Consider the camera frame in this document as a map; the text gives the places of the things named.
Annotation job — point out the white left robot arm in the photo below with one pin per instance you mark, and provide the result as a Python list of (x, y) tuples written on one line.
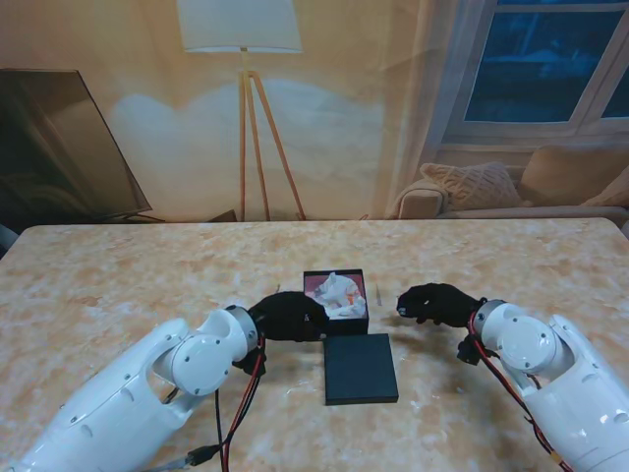
[(147, 383)]

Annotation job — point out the white plastic bag orange print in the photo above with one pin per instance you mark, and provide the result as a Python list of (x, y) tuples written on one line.
[(339, 295)]

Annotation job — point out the dark grey chair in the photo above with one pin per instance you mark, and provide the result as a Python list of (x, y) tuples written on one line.
[(5, 238)]

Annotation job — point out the black flat television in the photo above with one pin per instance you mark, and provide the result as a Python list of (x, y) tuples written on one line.
[(49, 147)]

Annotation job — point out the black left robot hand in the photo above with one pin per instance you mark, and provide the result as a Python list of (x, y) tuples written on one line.
[(290, 319)]

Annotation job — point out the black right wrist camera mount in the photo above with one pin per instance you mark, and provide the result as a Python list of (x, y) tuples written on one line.
[(469, 351)]

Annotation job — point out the black gift box pink inside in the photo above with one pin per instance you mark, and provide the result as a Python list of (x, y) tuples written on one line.
[(349, 327)]

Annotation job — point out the tan plain cushion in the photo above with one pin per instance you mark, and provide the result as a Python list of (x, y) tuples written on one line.
[(614, 194), (555, 177)]

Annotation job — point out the knitted beige cushion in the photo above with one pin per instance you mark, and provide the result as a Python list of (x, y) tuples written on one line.
[(472, 184)]

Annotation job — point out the beige sofa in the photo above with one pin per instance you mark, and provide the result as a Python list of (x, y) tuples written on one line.
[(417, 196)]

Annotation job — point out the tripod floor lamp white shade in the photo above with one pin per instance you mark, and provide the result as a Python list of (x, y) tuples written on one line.
[(241, 24)]

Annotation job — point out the window with white frame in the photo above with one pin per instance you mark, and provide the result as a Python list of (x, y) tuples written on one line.
[(531, 64)]

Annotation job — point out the sheer beige curtain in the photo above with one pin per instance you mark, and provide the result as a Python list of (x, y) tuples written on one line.
[(427, 74)]

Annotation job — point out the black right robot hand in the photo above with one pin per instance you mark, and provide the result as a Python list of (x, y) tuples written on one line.
[(442, 305)]

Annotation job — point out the black gift box lid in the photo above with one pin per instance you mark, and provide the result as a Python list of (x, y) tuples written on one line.
[(359, 369)]

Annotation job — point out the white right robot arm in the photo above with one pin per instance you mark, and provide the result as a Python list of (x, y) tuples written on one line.
[(540, 364)]

